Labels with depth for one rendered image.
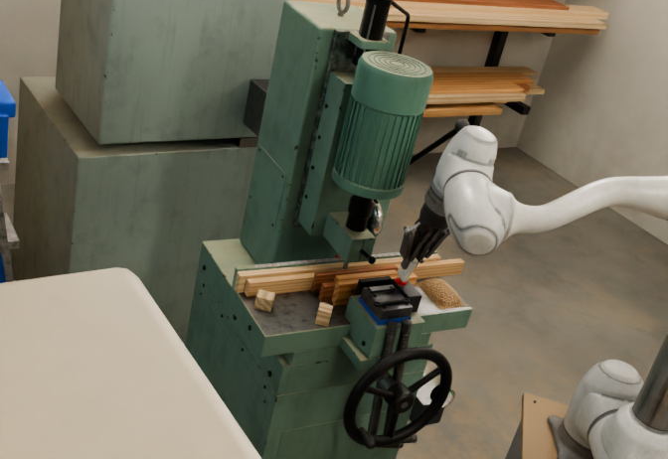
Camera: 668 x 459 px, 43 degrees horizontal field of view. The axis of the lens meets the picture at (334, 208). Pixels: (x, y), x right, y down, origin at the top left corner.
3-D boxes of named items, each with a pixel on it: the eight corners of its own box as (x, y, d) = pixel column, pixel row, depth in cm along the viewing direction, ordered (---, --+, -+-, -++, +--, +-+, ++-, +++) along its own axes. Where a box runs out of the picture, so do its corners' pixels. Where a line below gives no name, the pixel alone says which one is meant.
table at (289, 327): (275, 384, 190) (280, 363, 187) (227, 305, 212) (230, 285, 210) (488, 349, 220) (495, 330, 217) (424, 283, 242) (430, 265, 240)
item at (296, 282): (247, 297, 207) (250, 283, 205) (244, 292, 208) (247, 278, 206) (460, 274, 239) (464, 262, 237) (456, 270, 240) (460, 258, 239)
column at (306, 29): (266, 281, 233) (319, 27, 201) (237, 239, 250) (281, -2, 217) (337, 274, 244) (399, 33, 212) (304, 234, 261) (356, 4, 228)
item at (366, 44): (356, 69, 202) (372, -2, 194) (340, 57, 207) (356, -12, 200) (384, 71, 205) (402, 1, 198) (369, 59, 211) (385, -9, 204)
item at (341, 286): (334, 305, 212) (339, 284, 209) (330, 301, 213) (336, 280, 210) (412, 296, 223) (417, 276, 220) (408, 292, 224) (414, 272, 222)
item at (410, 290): (378, 325, 197) (384, 306, 195) (355, 298, 205) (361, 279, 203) (424, 319, 204) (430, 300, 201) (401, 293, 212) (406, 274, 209)
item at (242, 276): (237, 293, 207) (240, 275, 205) (234, 288, 209) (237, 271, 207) (436, 272, 237) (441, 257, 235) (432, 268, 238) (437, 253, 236)
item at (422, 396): (416, 428, 233) (423, 405, 229) (394, 398, 242) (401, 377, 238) (441, 423, 237) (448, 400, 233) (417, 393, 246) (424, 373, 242)
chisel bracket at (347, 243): (345, 268, 211) (352, 239, 208) (320, 239, 222) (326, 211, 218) (370, 266, 215) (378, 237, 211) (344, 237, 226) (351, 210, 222)
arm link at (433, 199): (425, 173, 187) (415, 193, 190) (444, 203, 181) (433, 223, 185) (458, 172, 191) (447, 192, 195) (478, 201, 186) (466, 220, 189)
